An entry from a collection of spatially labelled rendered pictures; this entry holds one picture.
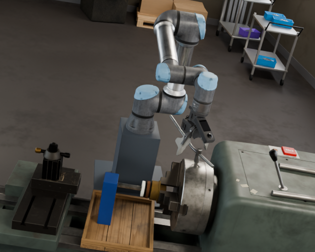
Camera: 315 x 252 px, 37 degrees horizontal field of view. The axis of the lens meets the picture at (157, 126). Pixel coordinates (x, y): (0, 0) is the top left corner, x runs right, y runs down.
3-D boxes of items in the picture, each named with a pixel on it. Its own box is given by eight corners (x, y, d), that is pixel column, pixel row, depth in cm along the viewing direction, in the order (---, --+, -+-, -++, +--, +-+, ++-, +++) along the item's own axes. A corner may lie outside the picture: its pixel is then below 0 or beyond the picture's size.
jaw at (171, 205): (185, 192, 200) (188, 204, 188) (183, 203, 201) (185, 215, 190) (160, 188, 199) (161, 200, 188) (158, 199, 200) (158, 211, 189)
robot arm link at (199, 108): (215, 103, 185) (199, 105, 181) (213, 113, 188) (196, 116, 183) (204, 95, 191) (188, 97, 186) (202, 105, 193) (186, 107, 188)
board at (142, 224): (153, 205, 228) (154, 199, 227) (151, 258, 197) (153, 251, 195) (92, 196, 226) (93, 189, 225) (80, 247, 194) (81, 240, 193)
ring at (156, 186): (167, 177, 205) (146, 174, 204) (167, 189, 197) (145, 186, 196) (163, 194, 209) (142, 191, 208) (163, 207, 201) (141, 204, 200)
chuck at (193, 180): (188, 202, 225) (203, 148, 210) (190, 249, 198) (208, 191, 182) (169, 199, 225) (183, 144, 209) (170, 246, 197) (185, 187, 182)
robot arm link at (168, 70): (152, 1, 216) (161, 66, 182) (175, 5, 219) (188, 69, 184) (147, 23, 224) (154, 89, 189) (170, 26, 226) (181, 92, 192)
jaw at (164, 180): (183, 189, 207) (187, 162, 210) (185, 187, 202) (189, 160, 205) (159, 185, 206) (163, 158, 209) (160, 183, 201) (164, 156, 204)
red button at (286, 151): (292, 151, 222) (294, 148, 221) (295, 158, 217) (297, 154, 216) (280, 149, 222) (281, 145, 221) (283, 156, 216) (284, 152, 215)
